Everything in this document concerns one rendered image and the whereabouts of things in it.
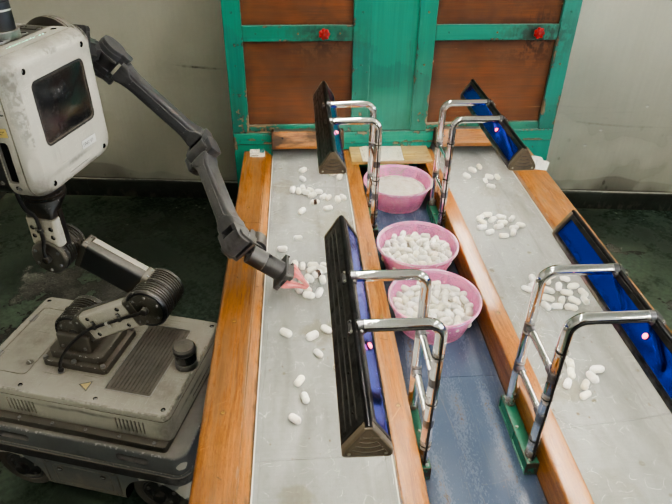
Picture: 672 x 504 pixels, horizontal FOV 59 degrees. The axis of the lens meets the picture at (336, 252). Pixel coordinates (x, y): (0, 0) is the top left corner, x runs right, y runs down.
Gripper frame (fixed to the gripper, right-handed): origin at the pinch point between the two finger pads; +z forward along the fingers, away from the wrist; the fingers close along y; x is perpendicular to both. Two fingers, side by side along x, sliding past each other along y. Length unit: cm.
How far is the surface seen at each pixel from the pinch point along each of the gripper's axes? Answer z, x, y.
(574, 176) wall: 162, -57, 173
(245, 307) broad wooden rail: -13.0, 10.9, -8.2
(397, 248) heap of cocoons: 25.5, -16.6, 22.0
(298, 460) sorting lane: 0, 5, -57
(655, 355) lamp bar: 31, -62, -64
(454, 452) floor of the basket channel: 32, -12, -52
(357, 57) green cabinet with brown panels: -6, -45, 95
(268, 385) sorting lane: -5.6, 8.7, -35.2
